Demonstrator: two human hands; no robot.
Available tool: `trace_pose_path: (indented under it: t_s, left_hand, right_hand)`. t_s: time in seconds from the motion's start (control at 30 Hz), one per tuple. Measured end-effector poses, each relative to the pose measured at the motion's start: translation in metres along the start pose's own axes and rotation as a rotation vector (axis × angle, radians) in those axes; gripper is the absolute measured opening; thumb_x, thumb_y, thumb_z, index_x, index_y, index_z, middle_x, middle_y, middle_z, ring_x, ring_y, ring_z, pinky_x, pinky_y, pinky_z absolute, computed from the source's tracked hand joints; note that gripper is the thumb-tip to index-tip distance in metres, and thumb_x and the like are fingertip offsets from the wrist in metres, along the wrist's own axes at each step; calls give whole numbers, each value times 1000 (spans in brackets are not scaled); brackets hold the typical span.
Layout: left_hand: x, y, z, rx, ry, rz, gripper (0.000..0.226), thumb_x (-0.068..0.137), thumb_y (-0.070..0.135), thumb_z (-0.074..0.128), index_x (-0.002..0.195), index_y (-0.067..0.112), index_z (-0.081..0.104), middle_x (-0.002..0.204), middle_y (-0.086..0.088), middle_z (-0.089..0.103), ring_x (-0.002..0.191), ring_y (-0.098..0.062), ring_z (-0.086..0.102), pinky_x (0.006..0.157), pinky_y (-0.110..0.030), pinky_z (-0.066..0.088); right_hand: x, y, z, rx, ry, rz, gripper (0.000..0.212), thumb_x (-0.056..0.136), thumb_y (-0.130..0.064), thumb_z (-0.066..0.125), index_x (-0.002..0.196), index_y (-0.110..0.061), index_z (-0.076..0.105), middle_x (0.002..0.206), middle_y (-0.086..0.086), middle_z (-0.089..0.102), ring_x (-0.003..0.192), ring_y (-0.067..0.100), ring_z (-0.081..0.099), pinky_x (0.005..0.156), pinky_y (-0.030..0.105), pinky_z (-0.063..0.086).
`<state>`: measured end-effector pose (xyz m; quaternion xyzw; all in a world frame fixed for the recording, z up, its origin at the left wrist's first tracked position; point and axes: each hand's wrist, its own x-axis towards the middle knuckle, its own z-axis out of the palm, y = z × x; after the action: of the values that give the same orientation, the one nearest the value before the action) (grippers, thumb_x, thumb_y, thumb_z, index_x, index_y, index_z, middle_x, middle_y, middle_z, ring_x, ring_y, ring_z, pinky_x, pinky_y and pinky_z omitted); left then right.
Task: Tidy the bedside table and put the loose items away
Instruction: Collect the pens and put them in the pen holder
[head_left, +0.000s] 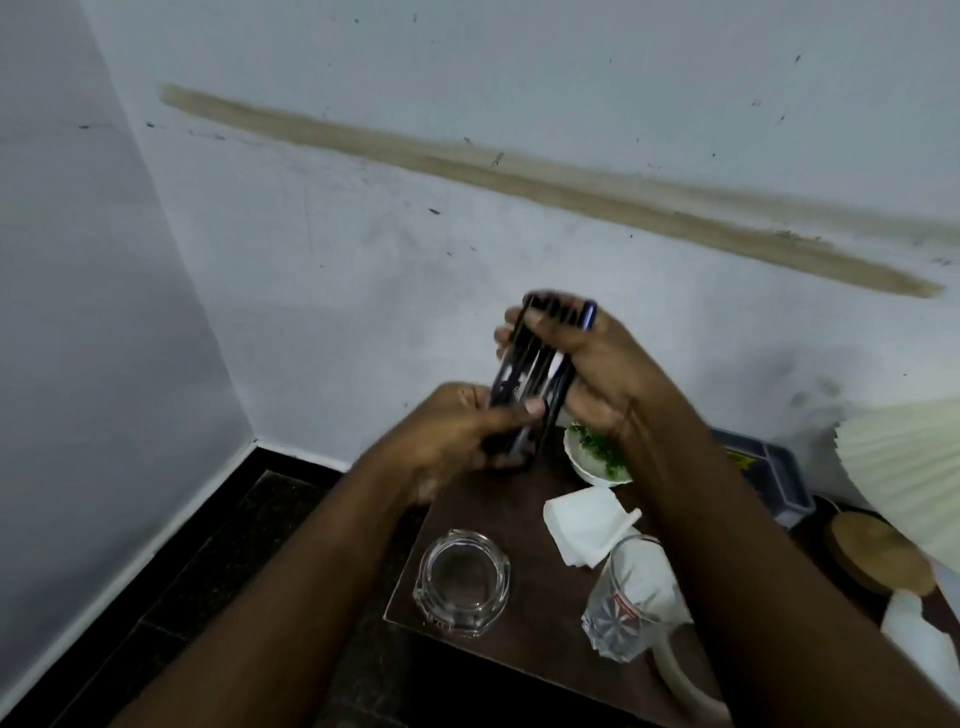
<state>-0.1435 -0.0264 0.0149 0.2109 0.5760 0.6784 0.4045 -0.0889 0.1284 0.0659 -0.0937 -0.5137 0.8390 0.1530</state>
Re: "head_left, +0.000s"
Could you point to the person's left hand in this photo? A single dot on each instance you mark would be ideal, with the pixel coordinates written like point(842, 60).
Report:
point(439, 435)

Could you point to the blue-grey plastic tray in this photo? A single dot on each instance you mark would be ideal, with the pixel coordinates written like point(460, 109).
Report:
point(776, 480)

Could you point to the person's right forearm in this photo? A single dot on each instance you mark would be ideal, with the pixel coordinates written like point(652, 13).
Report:
point(757, 585)

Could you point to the clear patterned drinking glass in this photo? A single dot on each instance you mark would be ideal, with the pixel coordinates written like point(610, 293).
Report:
point(626, 600)

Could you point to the white pleated lampshade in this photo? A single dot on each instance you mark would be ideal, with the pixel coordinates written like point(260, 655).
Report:
point(907, 472)

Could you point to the white bowl of chopped herbs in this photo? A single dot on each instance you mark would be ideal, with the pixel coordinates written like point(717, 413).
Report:
point(592, 459)

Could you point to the yellow item in tray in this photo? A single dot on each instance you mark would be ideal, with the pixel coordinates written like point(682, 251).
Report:
point(741, 461)

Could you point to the white paper napkin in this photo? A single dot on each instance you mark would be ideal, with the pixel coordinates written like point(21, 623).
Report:
point(585, 525)

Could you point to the person's right fingers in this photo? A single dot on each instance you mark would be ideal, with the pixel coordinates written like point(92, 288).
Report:
point(551, 326)

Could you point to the clear glass jar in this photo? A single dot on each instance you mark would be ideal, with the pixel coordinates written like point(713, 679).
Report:
point(461, 585)

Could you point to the person's left thumb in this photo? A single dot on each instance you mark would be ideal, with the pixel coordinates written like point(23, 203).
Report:
point(517, 415)

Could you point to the person's left forearm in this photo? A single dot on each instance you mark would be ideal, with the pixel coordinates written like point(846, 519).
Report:
point(300, 592)

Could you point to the round wooden lamp base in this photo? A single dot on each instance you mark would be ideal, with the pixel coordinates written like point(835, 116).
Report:
point(877, 551)

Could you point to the black multi-blade herb scissors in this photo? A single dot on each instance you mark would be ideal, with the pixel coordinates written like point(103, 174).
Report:
point(529, 390)

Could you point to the person's right hand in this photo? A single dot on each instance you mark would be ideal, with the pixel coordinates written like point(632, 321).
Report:
point(611, 375)

